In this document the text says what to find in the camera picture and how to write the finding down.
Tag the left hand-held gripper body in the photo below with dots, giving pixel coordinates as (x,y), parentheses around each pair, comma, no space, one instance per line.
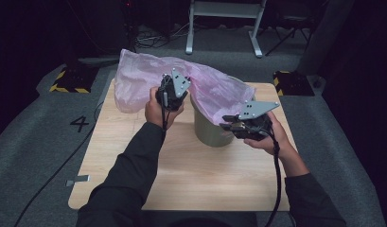
(173,91)

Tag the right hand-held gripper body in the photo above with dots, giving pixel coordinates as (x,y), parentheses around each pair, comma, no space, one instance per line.
(254,126)

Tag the green trash bin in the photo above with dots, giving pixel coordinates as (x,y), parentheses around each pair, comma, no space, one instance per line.
(210,132)

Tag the pink plastic trash bag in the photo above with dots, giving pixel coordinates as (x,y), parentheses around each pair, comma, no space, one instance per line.
(140,78)

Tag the person's left hand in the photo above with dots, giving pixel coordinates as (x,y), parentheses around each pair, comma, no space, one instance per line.
(154,113)

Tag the person's right hand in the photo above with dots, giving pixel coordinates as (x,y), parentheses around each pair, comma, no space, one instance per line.
(281,138)

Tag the yellow black striped base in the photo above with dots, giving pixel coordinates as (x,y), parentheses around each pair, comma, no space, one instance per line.
(71,80)
(293,83)

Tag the white metal stand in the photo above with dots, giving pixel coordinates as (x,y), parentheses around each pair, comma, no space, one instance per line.
(224,9)

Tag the black tripod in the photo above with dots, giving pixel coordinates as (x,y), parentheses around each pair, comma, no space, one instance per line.
(289,34)

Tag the person's dark clothed lap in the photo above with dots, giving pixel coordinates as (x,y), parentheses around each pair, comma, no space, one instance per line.
(197,220)

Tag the grey curtain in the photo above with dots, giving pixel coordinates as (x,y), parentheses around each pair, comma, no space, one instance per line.
(323,38)

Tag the grey tape strip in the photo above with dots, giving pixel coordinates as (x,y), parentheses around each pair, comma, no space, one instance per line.
(77,180)

